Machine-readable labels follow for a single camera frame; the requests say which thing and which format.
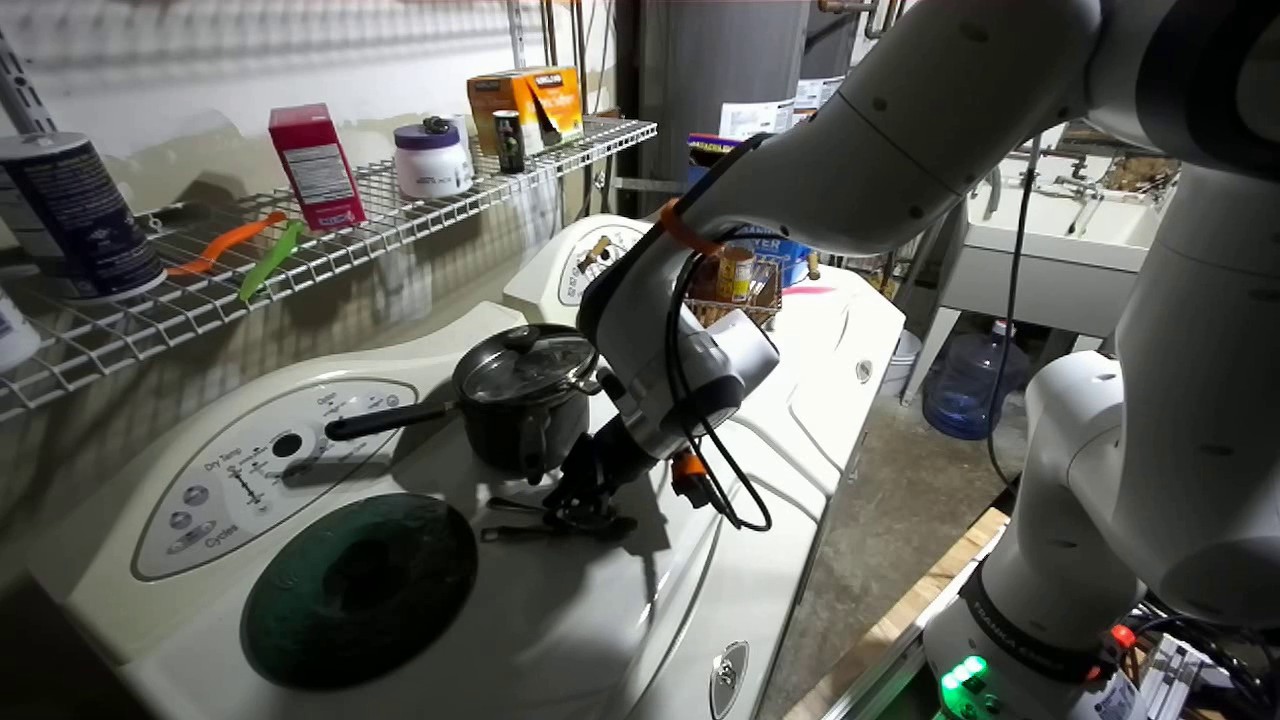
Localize orange cable strap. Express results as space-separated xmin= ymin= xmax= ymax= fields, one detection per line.
xmin=656 ymin=195 xmax=725 ymax=262
xmin=668 ymin=449 xmax=710 ymax=492

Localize pink cardboard box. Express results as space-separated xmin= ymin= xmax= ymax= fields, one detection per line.
xmin=264 ymin=101 xmax=367 ymax=238

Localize paper label sheet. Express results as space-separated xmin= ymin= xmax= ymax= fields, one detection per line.
xmin=716 ymin=97 xmax=802 ymax=143

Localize green plastic clamp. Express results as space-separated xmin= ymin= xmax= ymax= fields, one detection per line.
xmin=937 ymin=651 xmax=1005 ymax=720

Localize orange cardboard box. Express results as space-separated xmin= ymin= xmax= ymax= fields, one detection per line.
xmin=465 ymin=65 xmax=586 ymax=159

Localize metal sink faucet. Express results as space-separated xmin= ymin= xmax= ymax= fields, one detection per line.
xmin=1030 ymin=147 xmax=1118 ymax=210

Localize small black bottle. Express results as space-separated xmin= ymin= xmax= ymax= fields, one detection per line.
xmin=487 ymin=108 xmax=529 ymax=179

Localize green plastic tool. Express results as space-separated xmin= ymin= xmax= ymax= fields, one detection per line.
xmin=234 ymin=215 xmax=313 ymax=308

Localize blue cardboard box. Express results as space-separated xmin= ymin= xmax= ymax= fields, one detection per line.
xmin=680 ymin=130 xmax=818 ymax=291

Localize brown wicker basket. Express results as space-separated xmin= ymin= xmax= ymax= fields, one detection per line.
xmin=684 ymin=272 xmax=793 ymax=338

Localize grey water heater tank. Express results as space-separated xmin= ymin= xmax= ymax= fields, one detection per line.
xmin=636 ymin=0 xmax=813 ymax=153

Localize blue water jug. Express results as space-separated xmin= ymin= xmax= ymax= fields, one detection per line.
xmin=920 ymin=315 xmax=1038 ymax=444

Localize orange plastic tool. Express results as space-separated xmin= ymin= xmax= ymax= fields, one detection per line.
xmin=165 ymin=211 xmax=290 ymax=286

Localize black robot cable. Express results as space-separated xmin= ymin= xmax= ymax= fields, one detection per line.
xmin=660 ymin=132 xmax=1046 ymax=536

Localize dark green round lid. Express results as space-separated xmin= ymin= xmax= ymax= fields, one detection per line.
xmin=238 ymin=492 xmax=479 ymax=698

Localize black saucepan with handle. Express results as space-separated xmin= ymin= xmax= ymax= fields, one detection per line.
xmin=321 ymin=321 xmax=611 ymax=488

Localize brown vinegar bottle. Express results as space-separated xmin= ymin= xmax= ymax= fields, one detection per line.
xmin=716 ymin=243 xmax=765 ymax=303

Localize white utility sink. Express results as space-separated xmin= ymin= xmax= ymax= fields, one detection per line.
xmin=937 ymin=143 xmax=1180 ymax=345

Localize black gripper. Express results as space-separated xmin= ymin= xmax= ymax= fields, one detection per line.
xmin=537 ymin=411 xmax=670 ymax=543

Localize dark cylindrical can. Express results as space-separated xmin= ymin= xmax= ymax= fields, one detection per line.
xmin=0 ymin=132 xmax=168 ymax=300

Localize white jar purple lid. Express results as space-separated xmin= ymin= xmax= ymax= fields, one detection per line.
xmin=388 ymin=114 xmax=479 ymax=205

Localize tangled wires and connectors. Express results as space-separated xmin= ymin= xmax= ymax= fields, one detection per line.
xmin=1082 ymin=598 xmax=1280 ymax=720

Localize glass saucepan lid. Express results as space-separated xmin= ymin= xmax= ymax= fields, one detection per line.
xmin=453 ymin=326 xmax=604 ymax=409

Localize white wire shelf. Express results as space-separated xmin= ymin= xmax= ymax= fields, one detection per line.
xmin=0 ymin=115 xmax=660 ymax=428

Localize white washing machine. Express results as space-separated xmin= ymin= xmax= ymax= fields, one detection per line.
xmin=25 ymin=297 xmax=831 ymax=720

